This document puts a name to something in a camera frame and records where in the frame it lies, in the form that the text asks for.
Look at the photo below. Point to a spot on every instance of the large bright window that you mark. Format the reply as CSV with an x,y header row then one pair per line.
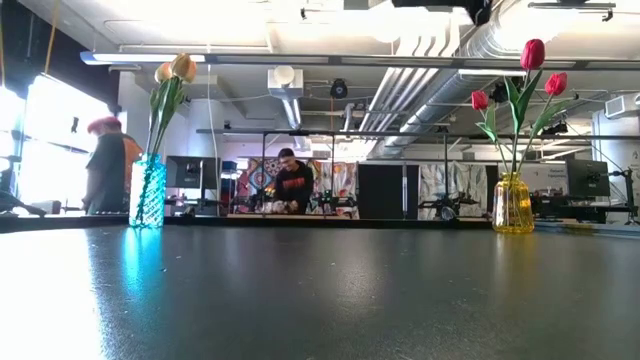
x,y
60,150

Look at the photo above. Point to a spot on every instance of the black partition panel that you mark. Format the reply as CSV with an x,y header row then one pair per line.
x,y
380,192

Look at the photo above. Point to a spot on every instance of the person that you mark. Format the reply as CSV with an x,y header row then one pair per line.
x,y
295,185
107,170

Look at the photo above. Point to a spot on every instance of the silver spiral ventilation duct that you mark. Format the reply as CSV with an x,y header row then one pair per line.
x,y
450,95

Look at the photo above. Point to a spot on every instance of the red artificial tulip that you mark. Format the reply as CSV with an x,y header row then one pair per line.
x,y
533,54
556,83
479,100

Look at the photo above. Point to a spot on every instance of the black computer monitor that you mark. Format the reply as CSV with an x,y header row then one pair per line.
x,y
587,177
192,172

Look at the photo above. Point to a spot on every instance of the black round ceiling camera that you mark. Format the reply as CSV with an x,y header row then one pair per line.
x,y
339,89

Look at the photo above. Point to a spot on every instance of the white LED light bar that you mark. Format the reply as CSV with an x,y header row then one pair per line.
x,y
125,58

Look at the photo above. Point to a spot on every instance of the colourful patterned curtain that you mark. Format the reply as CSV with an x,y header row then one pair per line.
x,y
340,185

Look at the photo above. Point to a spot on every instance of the white patterned curtain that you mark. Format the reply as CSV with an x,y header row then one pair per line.
x,y
465,182

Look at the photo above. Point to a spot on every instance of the yellow glass vase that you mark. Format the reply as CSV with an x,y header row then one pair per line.
x,y
512,210

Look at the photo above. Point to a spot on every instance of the grey overhead frame bar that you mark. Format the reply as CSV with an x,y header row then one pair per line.
x,y
350,60

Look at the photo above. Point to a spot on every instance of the black background robot arm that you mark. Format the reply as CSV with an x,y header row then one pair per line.
x,y
450,202

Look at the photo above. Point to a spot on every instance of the black overhead camera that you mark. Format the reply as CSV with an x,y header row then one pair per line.
x,y
554,129
497,92

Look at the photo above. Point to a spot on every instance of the blue textured glass vase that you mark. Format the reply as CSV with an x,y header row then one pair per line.
x,y
147,200

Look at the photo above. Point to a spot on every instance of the black ceiling rail fixture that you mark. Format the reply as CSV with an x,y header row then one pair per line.
x,y
570,5

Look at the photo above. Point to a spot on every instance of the black horizontal rack bar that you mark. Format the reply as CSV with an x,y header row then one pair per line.
x,y
590,137

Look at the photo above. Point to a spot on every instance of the cream artificial tulip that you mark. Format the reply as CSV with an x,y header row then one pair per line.
x,y
162,73
184,67

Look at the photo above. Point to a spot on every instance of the white ceiling box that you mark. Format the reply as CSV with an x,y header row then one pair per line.
x,y
285,82

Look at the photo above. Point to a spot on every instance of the black desk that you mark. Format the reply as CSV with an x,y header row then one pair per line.
x,y
575,210

